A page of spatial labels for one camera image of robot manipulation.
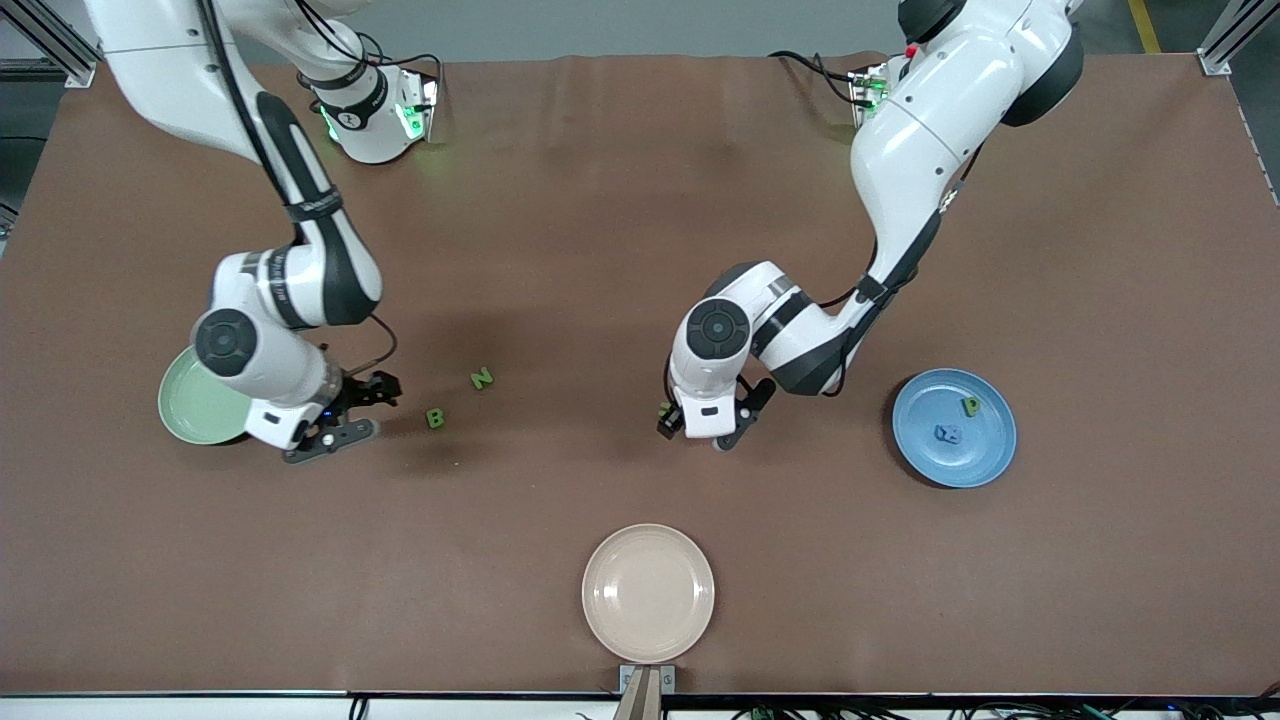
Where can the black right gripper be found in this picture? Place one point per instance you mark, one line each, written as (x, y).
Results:
(361, 391)

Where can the green letter B block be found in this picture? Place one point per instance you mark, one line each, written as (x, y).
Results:
(435, 418)

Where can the green letter N block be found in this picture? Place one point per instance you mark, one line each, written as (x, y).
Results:
(482, 378)

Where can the green letter p block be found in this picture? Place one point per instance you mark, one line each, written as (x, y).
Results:
(970, 406)

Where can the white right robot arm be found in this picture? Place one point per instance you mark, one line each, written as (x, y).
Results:
(300, 280)

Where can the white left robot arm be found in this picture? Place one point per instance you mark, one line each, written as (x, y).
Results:
(920, 130)

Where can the beige plate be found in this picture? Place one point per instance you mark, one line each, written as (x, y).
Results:
(648, 594)

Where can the light green plate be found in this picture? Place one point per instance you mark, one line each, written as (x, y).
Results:
(195, 410)

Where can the brown table cover mat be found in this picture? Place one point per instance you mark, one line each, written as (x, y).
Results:
(600, 250)

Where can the blue plate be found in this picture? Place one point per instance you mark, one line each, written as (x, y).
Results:
(975, 455)

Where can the metal bracket with beige bar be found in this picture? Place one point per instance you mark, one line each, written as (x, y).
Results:
(647, 690)

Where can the white table edge rail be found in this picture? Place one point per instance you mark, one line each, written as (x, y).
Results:
(200, 708)

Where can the aluminium frame profile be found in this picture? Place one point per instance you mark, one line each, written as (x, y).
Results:
(75, 68)
(1215, 55)

